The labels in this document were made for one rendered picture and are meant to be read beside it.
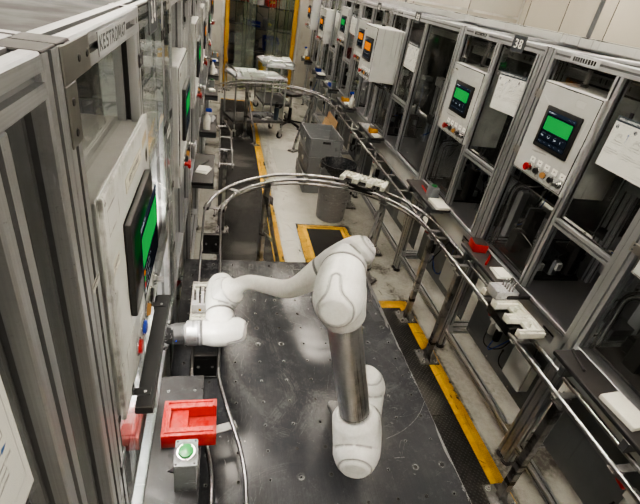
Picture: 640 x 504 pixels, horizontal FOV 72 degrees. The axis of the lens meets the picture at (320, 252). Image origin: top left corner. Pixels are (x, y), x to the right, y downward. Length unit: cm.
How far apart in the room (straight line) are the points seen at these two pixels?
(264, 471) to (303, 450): 16
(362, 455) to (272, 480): 34
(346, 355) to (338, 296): 24
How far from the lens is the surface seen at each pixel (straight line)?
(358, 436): 149
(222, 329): 158
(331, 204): 454
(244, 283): 159
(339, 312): 111
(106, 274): 73
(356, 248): 126
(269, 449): 174
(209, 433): 142
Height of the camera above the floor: 212
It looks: 31 degrees down
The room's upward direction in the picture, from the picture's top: 10 degrees clockwise
